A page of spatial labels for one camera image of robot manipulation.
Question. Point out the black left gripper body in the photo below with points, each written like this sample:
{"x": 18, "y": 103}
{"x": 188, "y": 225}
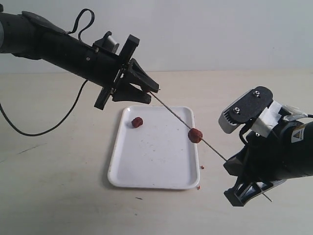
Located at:
{"x": 119, "y": 72}

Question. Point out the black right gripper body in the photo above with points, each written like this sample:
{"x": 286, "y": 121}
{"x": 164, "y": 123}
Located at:
{"x": 270, "y": 158}

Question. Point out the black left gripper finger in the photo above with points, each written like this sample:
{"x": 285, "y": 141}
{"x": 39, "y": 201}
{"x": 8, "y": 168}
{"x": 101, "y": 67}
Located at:
{"x": 137, "y": 76}
{"x": 127, "y": 92}

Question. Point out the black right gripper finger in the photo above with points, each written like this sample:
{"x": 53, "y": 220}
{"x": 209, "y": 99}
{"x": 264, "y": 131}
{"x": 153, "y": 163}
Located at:
{"x": 240, "y": 163}
{"x": 244, "y": 190}

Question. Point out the thin metal skewer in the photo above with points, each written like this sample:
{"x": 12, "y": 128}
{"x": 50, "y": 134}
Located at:
{"x": 182, "y": 121}

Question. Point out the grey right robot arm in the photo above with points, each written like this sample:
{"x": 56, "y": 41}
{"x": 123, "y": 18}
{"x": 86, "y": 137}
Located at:
{"x": 301, "y": 149}

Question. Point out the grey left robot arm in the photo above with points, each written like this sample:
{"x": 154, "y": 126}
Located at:
{"x": 28, "y": 35}

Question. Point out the white rectangular plastic tray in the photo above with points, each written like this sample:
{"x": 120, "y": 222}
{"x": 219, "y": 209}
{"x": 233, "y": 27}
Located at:
{"x": 156, "y": 155}

